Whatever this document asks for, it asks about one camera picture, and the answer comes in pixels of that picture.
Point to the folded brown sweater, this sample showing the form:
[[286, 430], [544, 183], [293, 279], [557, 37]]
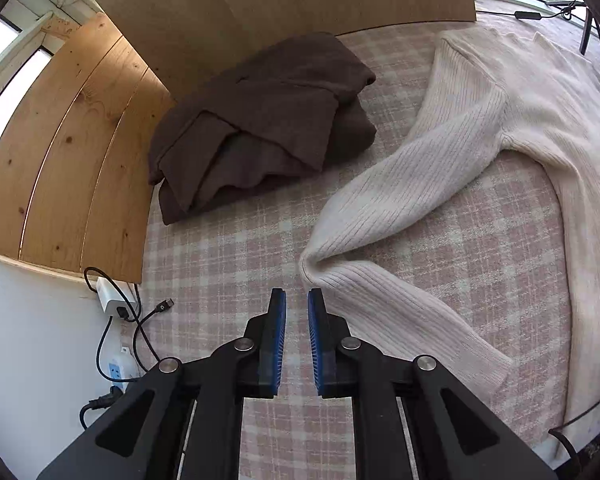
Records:
[[280, 100]]

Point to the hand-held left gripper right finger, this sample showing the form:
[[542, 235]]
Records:
[[315, 320]]

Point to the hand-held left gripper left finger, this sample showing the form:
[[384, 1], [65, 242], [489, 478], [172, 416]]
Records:
[[279, 320]]

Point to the white wall outlet adapter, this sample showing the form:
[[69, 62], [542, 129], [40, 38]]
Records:
[[116, 371]]

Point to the pink plaid bed sheet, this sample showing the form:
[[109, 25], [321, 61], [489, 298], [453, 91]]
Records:
[[220, 260]]

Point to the white ribbed knit sweater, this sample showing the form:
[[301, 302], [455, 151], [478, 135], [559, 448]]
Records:
[[530, 85]]

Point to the white charger adapter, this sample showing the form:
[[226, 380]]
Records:
[[111, 296]]

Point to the narrow side window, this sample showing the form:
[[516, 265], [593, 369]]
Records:
[[10, 90]]

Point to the wooden plank wall panel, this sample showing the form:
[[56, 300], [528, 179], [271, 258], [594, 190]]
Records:
[[55, 160]]

